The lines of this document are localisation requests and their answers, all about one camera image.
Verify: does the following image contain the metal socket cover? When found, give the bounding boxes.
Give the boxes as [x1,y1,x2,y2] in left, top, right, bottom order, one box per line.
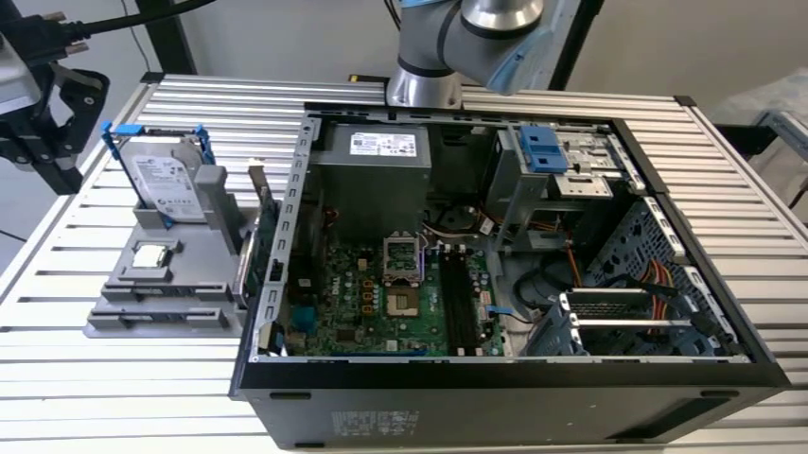
[380,229,423,287]

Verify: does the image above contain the black RAM slot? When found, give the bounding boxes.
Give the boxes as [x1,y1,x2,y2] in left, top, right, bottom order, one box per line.
[455,243,488,357]
[437,243,472,357]

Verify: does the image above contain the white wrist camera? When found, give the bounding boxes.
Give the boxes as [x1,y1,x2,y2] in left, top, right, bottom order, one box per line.
[0,44,34,115]

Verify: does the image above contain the blue drive latch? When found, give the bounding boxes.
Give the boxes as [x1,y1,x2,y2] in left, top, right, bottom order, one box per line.
[516,123,563,174]

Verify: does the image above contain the grey parts rack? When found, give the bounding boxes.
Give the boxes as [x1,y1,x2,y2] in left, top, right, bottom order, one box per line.
[83,165,265,340]

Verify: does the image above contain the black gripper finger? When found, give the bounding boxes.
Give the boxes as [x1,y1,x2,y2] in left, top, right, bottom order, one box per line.
[34,67,112,195]
[0,120,46,172]

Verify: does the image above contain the blue expansion slot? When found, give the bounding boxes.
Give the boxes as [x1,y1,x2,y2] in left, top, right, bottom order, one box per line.
[327,347,429,358]

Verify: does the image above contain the black PC case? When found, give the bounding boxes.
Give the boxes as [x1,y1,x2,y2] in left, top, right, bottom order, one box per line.
[225,100,795,450]

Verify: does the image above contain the metal drive bay cage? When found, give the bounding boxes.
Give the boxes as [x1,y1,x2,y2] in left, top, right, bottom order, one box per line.
[484,122,646,256]

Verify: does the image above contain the orange wire bundle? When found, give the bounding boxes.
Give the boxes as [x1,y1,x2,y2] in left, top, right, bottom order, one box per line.
[639,257,676,327]

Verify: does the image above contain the black round speaker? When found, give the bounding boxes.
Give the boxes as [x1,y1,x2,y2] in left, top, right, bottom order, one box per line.
[433,203,481,234]

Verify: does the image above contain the thick black camera cable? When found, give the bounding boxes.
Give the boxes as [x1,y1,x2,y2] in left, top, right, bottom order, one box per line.
[17,0,218,65]

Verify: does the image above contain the clear plastic wrap bundle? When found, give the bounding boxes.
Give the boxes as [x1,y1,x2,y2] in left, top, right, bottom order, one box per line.
[718,65,808,125]

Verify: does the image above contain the silver CPU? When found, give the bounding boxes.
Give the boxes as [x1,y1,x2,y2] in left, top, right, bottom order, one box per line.
[128,244,172,270]

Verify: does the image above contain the hard disk in blue carrier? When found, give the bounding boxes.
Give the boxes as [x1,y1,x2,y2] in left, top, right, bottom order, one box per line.
[100,121,216,231]

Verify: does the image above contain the green motherboard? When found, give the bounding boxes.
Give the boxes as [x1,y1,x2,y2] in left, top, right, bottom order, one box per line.
[282,240,506,358]

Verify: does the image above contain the black metal bracket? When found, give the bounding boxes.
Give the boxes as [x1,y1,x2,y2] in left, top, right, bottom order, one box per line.
[710,122,778,158]

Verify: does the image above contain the grey metal disk bay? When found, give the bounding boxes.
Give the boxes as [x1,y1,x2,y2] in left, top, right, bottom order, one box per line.
[522,288,695,357]

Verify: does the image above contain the black frame post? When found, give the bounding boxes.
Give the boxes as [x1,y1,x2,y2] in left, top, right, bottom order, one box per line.
[551,0,604,91]
[134,0,197,77]

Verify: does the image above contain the grey power supply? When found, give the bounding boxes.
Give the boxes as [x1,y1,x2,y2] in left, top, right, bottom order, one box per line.
[308,125,433,237]

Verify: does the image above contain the thin orange wire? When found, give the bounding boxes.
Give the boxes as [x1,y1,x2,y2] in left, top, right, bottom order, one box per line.
[564,238,582,289]

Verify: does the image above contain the CPU socket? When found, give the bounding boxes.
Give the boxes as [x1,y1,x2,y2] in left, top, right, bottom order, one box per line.
[383,286,423,319]

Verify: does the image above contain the coloured power supply wires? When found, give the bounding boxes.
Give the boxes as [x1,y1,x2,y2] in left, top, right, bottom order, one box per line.
[421,215,499,240]

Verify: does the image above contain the green graphics card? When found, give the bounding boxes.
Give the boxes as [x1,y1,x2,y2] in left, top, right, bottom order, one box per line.
[229,163,284,308]

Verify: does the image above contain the silver aluminium frame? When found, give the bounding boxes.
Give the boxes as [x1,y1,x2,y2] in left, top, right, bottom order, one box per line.
[754,109,808,165]

